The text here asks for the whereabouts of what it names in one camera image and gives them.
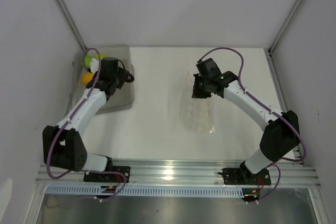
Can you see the aluminium frame post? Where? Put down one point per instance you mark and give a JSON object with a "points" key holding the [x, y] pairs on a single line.
{"points": [[71, 23], [286, 25]]}

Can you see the slotted white cable duct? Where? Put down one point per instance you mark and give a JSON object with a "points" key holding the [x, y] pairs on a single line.
{"points": [[161, 191]]}

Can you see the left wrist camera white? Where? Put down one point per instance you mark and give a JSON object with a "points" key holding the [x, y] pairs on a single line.
{"points": [[94, 65]]}

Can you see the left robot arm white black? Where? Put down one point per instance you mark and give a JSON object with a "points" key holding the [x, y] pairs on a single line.
{"points": [[63, 146]]}

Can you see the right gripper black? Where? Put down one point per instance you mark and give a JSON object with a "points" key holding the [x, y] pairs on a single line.
{"points": [[196, 93]]}

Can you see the clear zip top bag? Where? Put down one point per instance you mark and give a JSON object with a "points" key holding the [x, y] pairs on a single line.
{"points": [[196, 114]]}

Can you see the left aluminium frame post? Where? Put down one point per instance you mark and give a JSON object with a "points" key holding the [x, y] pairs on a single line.
{"points": [[71, 23]]}

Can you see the right aluminium frame post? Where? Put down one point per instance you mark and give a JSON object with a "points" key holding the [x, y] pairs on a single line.
{"points": [[286, 25]]}

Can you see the yellow-green toy pear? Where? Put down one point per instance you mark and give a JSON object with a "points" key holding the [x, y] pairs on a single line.
{"points": [[101, 56]]}

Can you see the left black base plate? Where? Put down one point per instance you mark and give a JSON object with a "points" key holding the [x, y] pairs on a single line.
{"points": [[109, 178]]}

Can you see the clear plastic container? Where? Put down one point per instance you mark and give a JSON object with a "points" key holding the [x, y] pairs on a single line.
{"points": [[123, 98]]}

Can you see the green toy fruit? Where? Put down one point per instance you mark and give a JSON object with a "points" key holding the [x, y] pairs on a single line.
{"points": [[86, 61]]}

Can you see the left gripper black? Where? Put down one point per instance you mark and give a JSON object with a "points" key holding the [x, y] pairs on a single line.
{"points": [[123, 74]]}

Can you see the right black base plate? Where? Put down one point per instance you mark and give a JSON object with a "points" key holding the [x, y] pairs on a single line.
{"points": [[234, 176]]}

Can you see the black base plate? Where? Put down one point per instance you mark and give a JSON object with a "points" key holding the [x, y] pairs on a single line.
{"points": [[234, 176], [109, 178]]}

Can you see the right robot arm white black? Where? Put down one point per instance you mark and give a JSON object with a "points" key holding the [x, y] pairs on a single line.
{"points": [[280, 130]]}

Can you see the orange toy lemon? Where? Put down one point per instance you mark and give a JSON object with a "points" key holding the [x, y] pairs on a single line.
{"points": [[86, 78]]}

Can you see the aluminium mounting rail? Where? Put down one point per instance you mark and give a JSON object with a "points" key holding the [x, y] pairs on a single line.
{"points": [[205, 173]]}

